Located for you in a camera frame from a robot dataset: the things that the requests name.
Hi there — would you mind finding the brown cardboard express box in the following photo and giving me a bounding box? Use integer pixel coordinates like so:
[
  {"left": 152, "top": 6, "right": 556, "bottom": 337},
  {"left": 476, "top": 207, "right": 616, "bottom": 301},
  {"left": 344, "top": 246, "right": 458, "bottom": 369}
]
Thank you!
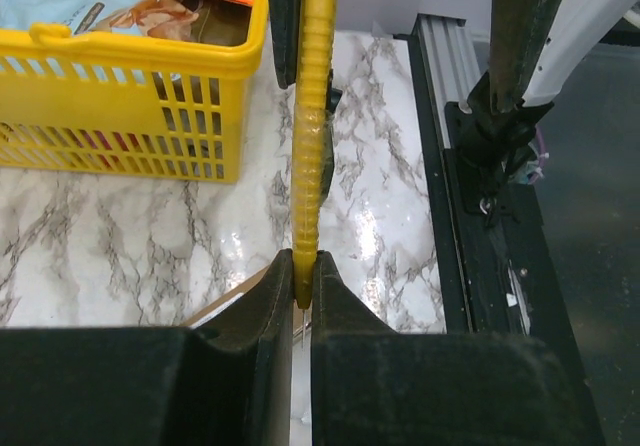
[{"left": 182, "top": 267, "right": 268, "bottom": 328}]

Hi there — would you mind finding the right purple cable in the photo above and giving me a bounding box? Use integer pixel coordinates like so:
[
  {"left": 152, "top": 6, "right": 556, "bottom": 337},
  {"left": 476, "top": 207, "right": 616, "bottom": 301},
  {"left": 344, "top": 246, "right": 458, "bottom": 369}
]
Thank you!
[{"left": 524, "top": 125, "right": 551, "bottom": 187}]

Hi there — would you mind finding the light blue snack bag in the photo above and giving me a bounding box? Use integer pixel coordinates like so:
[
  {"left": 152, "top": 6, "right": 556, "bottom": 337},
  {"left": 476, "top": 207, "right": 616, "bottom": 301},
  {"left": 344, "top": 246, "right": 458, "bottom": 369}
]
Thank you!
[{"left": 1, "top": 0, "right": 199, "bottom": 42}]

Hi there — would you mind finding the yellow utility knife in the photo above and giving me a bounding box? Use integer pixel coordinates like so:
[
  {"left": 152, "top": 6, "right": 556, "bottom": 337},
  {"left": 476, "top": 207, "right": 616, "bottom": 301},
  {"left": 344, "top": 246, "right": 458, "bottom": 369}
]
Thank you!
[{"left": 291, "top": 0, "right": 338, "bottom": 334}]

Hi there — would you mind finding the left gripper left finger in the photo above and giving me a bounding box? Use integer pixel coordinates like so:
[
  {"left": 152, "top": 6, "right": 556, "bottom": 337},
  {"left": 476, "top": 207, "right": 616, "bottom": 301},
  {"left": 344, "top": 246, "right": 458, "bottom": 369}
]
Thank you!
[{"left": 1, "top": 250, "right": 293, "bottom": 445}]

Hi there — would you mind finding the aluminium rail frame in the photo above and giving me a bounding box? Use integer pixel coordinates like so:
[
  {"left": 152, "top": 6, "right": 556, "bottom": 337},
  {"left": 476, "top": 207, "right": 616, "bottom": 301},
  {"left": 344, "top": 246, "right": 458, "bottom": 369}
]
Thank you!
[{"left": 415, "top": 14, "right": 481, "bottom": 149}]

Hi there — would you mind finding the yellow plastic basket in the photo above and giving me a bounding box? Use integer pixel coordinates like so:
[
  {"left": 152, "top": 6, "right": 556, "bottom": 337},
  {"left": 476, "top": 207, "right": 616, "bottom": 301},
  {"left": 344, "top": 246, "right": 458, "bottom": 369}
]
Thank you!
[{"left": 1, "top": 0, "right": 268, "bottom": 183}]

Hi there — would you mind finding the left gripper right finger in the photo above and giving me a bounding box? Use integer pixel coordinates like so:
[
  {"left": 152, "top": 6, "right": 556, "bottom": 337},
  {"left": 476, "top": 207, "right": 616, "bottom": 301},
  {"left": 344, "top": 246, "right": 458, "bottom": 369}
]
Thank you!
[{"left": 311, "top": 251, "right": 604, "bottom": 445}]

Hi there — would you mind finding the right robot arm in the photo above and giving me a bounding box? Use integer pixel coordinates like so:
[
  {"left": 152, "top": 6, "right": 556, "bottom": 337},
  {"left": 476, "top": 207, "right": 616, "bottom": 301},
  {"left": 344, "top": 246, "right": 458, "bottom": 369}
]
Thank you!
[{"left": 269, "top": 0, "right": 638, "bottom": 113}]

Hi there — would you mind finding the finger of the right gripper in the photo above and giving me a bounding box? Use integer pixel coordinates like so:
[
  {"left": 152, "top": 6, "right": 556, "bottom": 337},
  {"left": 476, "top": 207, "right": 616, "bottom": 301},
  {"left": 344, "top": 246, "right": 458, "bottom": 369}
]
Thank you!
[
  {"left": 489, "top": 0, "right": 562, "bottom": 113},
  {"left": 268, "top": 0, "right": 302, "bottom": 89}
]

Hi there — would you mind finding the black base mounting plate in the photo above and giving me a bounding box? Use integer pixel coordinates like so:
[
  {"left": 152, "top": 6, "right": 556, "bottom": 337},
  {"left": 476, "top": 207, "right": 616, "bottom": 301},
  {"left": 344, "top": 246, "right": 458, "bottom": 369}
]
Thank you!
[{"left": 418, "top": 102, "right": 578, "bottom": 355}]

